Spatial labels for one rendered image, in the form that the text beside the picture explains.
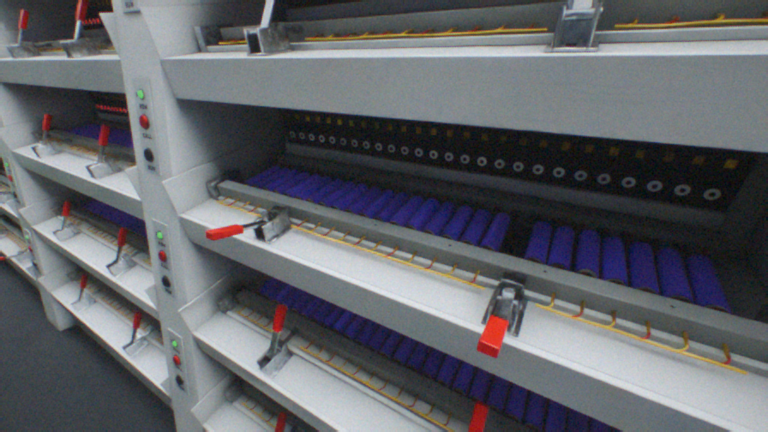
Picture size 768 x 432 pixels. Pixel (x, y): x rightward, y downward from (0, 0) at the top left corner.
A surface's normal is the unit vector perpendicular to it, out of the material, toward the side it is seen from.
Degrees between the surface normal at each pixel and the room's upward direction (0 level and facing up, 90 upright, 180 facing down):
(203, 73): 108
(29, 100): 90
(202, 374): 90
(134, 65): 90
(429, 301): 18
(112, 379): 0
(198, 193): 90
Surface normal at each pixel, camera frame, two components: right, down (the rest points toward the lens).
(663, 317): -0.51, 0.51
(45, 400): 0.09, -0.94
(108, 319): -0.07, -0.83
